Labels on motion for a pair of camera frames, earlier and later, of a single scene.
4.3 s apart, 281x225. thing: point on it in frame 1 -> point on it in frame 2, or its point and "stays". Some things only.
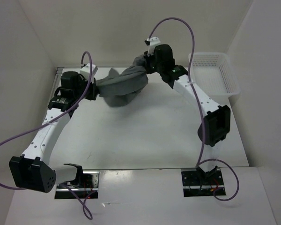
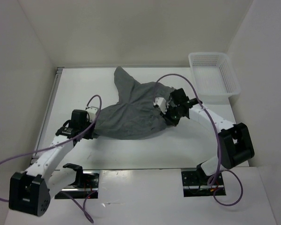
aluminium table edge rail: [51, 91] stays
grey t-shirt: [122, 89] -> [136, 116]
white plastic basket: [213, 72] stays
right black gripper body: [151, 66] -> [173, 115]
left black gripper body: [78, 93] -> [88, 133]
